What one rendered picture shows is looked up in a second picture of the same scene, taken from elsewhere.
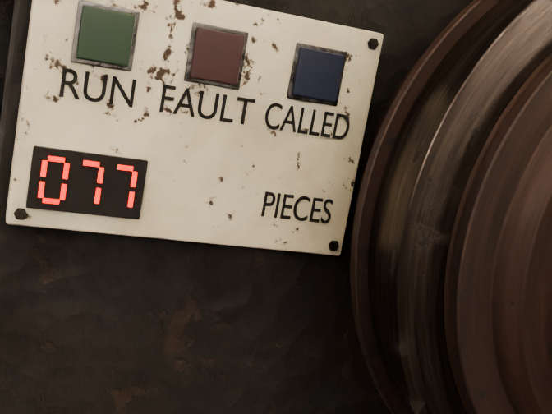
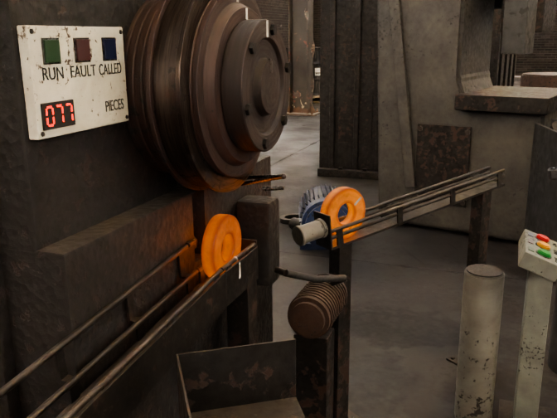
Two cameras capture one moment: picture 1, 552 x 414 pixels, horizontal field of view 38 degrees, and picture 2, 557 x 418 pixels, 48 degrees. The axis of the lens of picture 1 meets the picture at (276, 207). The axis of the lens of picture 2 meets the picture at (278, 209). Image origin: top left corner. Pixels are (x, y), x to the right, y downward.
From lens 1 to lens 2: 0.81 m
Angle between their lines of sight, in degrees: 48
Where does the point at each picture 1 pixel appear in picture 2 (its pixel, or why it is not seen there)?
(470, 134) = (186, 59)
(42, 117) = (40, 90)
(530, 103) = (201, 44)
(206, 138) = (85, 85)
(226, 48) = (85, 46)
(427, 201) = (182, 85)
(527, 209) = (209, 79)
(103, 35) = (52, 51)
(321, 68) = (111, 46)
